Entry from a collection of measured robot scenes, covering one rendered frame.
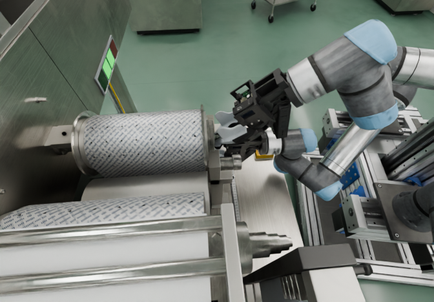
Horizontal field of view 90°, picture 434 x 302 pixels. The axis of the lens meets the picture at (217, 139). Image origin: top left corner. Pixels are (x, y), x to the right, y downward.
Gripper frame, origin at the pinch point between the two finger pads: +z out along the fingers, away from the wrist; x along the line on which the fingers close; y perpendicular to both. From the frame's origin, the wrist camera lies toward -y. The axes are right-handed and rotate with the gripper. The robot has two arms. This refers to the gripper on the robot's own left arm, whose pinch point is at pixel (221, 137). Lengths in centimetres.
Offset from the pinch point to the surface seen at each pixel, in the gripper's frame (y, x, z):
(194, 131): 9.6, 3.5, -0.5
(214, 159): -0.7, 4.7, 3.1
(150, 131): 15.5, 3.0, 6.1
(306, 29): -191, -269, -36
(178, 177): 6.2, 9.6, 8.0
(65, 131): 26.0, 0.2, 21.7
